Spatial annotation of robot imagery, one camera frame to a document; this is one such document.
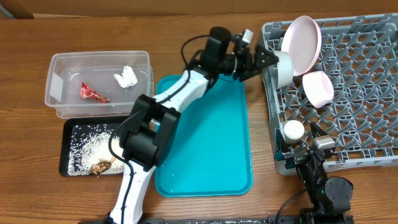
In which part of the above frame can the white tissue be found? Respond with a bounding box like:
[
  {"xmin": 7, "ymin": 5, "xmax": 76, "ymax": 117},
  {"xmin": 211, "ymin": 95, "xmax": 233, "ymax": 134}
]
[{"xmin": 114, "ymin": 66, "xmax": 137, "ymax": 88}]

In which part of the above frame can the spilled white rice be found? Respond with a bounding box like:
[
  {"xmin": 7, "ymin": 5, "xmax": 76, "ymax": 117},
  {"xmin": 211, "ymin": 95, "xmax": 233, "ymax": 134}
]
[{"xmin": 67, "ymin": 123, "xmax": 118, "ymax": 176}]

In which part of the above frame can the grey dishwasher rack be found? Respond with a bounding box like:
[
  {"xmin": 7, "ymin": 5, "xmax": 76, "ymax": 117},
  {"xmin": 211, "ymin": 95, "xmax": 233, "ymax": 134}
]
[{"xmin": 261, "ymin": 14, "xmax": 397, "ymax": 172}]

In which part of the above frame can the teal plastic tray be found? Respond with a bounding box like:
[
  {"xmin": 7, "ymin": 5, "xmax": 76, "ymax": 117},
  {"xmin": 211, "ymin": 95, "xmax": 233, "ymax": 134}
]
[{"xmin": 155, "ymin": 75, "xmax": 253, "ymax": 197}]

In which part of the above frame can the clear plastic bin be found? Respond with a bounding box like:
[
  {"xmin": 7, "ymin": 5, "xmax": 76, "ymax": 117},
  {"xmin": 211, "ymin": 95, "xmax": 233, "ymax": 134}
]
[{"xmin": 44, "ymin": 50, "xmax": 154, "ymax": 119}]

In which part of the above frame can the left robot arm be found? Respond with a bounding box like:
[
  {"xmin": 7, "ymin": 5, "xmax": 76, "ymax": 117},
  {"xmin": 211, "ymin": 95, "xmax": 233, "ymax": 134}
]
[{"xmin": 104, "ymin": 27, "xmax": 279, "ymax": 223}]

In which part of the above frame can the pink bowl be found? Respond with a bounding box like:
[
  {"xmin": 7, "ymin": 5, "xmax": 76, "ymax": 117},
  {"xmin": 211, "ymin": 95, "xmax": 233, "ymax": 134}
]
[{"xmin": 302, "ymin": 71, "xmax": 334, "ymax": 108}]

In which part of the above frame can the black plastic tray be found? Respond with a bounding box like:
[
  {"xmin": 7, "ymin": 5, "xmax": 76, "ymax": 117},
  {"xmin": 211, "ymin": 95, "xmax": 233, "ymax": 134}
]
[{"xmin": 58, "ymin": 116, "xmax": 126, "ymax": 177}]

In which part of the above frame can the grey bowl with food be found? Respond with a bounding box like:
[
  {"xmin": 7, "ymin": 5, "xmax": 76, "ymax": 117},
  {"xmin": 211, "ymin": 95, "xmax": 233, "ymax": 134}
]
[{"xmin": 274, "ymin": 51, "xmax": 294, "ymax": 88}]

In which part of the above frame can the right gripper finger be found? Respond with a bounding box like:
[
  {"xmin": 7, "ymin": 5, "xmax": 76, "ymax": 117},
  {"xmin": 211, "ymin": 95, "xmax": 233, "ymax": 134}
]
[
  {"xmin": 310, "ymin": 121, "xmax": 326, "ymax": 142},
  {"xmin": 274, "ymin": 129, "xmax": 285, "ymax": 161}
]

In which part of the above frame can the pink plate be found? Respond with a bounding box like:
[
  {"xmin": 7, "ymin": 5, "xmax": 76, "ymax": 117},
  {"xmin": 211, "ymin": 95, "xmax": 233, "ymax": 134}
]
[{"xmin": 281, "ymin": 16, "xmax": 322, "ymax": 77}]

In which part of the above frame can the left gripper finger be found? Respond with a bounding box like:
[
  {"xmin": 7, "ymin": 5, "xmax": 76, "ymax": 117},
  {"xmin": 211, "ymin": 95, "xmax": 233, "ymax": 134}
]
[
  {"xmin": 239, "ymin": 67, "xmax": 263, "ymax": 82},
  {"xmin": 254, "ymin": 45, "xmax": 279, "ymax": 70}
]

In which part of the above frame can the brown food piece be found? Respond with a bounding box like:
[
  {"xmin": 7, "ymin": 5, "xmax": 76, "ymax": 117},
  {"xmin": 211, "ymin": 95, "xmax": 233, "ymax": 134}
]
[{"xmin": 90, "ymin": 161, "xmax": 112, "ymax": 175}]

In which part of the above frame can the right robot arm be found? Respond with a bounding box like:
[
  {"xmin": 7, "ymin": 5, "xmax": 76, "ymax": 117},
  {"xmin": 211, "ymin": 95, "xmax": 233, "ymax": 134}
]
[{"xmin": 274, "ymin": 121, "xmax": 354, "ymax": 223}]

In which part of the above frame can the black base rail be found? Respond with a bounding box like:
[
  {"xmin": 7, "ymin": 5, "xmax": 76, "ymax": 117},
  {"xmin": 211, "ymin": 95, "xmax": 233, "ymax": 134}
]
[{"xmin": 138, "ymin": 215, "xmax": 300, "ymax": 224}]

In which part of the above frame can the small white cup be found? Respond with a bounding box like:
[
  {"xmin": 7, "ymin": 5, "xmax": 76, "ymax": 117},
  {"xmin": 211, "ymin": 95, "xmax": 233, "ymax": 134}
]
[{"xmin": 282, "ymin": 119, "xmax": 305, "ymax": 144}]

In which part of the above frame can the red foil wrapper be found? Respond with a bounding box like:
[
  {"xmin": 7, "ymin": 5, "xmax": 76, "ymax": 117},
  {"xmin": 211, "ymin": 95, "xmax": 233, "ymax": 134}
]
[{"xmin": 80, "ymin": 82, "xmax": 111, "ymax": 103}]

